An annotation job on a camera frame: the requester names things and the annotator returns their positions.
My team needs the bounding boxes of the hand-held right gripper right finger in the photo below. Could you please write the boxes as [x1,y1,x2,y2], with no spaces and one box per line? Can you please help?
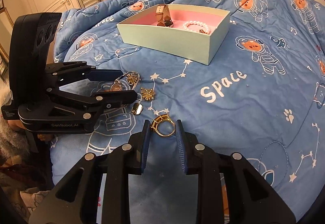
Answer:
[175,119,297,224]

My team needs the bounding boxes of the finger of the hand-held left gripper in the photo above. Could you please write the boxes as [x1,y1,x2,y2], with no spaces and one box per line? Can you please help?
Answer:
[44,61,125,90]
[46,87,138,119]

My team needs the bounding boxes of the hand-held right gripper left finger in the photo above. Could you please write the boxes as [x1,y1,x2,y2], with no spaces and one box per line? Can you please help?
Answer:
[28,120,151,224]

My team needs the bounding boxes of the gold oval pendant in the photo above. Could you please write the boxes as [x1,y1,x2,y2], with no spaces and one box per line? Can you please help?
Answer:
[131,103,143,116]

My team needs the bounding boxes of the gold snowflake brooch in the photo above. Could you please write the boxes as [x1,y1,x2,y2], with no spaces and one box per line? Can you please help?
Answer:
[126,73,141,85]
[141,87,156,101]

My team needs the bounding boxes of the gold ring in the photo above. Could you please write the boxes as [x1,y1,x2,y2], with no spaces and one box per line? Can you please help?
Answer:
[150,114,176,137]

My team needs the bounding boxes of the mint green box pink inside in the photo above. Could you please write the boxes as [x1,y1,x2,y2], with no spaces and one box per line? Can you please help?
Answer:
[116,4,231,66]

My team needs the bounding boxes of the person's left forearm fuzzy sleeve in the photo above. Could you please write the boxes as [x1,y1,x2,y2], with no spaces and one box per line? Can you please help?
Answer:
[0,79,28,163]

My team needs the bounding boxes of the person's left hand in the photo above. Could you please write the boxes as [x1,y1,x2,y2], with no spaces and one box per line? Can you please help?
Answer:
[36,133,58,148]

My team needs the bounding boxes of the blue astronaut bear printed blanket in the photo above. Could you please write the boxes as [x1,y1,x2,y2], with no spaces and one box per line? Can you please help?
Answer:
[49,0,325,224]

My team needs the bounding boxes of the dark cloth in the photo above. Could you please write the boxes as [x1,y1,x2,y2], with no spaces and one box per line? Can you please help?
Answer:
[0,153,55,224]

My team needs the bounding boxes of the tan strap wristwatch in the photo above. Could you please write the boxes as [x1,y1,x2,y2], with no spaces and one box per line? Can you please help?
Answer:
[155,4,175,28]

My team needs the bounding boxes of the white pearl bracelet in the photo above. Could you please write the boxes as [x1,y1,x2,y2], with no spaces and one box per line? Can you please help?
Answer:
[183,20,212,35]

